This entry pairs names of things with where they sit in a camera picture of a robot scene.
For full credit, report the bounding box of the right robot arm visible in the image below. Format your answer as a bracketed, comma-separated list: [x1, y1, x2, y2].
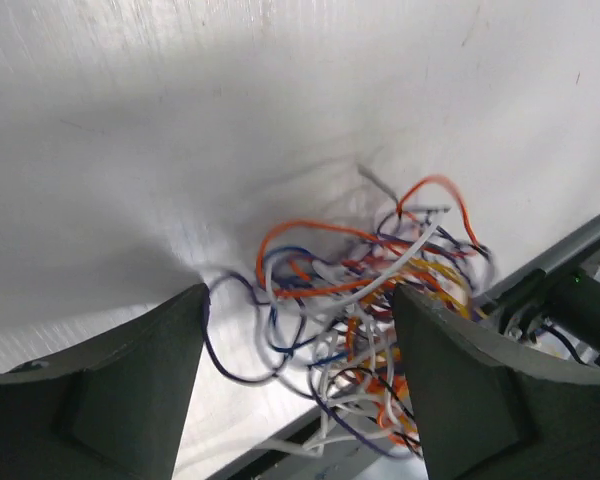
[478, 214, 600, 367]

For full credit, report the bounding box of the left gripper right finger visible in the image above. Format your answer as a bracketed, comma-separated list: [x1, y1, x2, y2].
[392, 287, 600, 479]

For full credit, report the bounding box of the coloured wire bundle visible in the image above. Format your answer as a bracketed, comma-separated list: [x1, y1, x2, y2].
[202, 164, 499, 459]

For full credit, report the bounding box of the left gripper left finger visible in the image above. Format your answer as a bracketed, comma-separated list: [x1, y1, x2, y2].
[0, 283, 209, 479]

